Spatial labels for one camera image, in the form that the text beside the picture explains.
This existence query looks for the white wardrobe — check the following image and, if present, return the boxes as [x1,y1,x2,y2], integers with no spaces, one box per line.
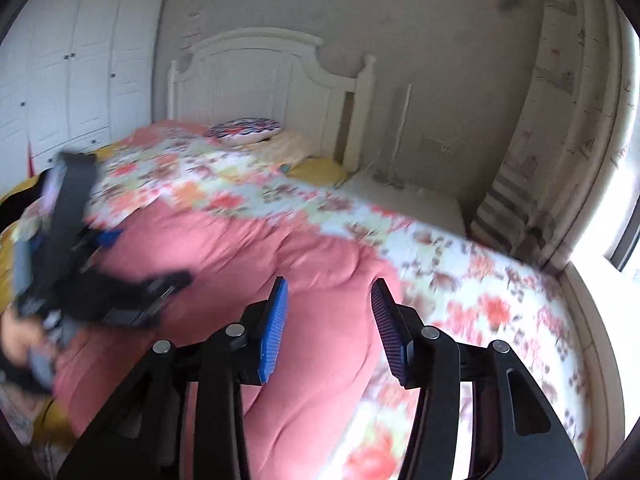
[0,0,172,181]

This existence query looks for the pink padded coat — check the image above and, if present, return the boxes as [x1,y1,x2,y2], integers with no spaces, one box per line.
[52,200,406,480]

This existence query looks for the round patterned cushion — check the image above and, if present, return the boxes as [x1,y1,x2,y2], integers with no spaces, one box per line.
[204,117,282,148]

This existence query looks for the yellow bed sheet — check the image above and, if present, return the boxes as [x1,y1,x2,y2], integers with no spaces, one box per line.
[0,142,348,453]

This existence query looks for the person's left hand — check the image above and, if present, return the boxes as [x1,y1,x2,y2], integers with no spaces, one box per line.
[0,310,57,393]

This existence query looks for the bright window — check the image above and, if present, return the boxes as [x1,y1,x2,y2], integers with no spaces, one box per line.
[602,20,640,281]

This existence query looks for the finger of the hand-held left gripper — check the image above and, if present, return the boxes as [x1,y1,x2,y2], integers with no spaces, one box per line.
[102,270,194,330]
[84,229,125,252]

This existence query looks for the dark cloth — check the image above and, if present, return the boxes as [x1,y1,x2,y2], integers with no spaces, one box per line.
[0,172,56,213]

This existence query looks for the striped cloth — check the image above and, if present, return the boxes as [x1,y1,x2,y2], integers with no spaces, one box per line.
[471,174,542,257]

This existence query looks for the white bedside platform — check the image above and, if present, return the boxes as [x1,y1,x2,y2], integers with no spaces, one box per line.
[344,169,469,237]

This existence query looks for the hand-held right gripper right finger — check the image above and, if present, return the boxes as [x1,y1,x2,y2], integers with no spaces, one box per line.
[371,277,588,480]

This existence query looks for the floral bedspread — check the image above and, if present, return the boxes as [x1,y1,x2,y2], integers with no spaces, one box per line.
[20,125,593,480]

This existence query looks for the beige pillow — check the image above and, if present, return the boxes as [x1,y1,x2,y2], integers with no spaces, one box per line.
[239,129,312,172]

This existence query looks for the white bed headboard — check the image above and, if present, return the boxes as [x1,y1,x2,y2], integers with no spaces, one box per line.
[167,27,377,172]

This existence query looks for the patterned beige curtain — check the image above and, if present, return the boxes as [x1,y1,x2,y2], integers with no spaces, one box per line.
[470,0,618,267]

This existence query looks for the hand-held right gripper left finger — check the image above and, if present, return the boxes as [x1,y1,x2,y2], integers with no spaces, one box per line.
[57,276,290,480]

